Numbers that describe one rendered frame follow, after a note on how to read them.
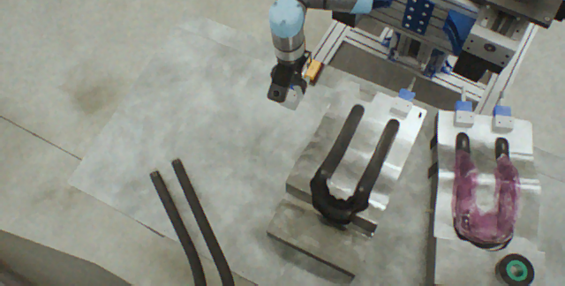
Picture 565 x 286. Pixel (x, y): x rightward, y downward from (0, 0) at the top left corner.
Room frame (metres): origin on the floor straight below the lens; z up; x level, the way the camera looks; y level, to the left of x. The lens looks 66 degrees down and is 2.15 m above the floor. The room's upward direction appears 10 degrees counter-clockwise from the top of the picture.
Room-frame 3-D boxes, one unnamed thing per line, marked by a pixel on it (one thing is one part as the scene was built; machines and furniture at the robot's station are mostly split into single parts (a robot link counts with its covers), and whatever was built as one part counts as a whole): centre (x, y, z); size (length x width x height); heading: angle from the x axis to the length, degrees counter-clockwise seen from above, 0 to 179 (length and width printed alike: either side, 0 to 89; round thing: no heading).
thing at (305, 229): (0.42, -0.17, 0.87); 0.50 x 0.26 x 0.14; 144
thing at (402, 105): (0.60, -0.38, 0.89); 0.13 x 0.05 x 0.05; 144
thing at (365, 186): (0.42, -0.18, 0.92); 0.35 x 0.16 x 0.09; 144
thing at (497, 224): (0.28, -0.50, 0.90); 0.26 x 0.18 x 0.08; 161
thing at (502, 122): (0.51, -0.64, 0.86); 0.13 x 0.05 x 0.05; 161
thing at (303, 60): (0.66, -0.06, 1.09); 0.09 x 0.08 x 0.12; 144
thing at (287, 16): (0.66, -0.06, 1.25); 0.09 x 0.08 x 0.11; 160
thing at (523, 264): (0.07, -0.49, 0.93); 0.08 x 0.08 x 0.04
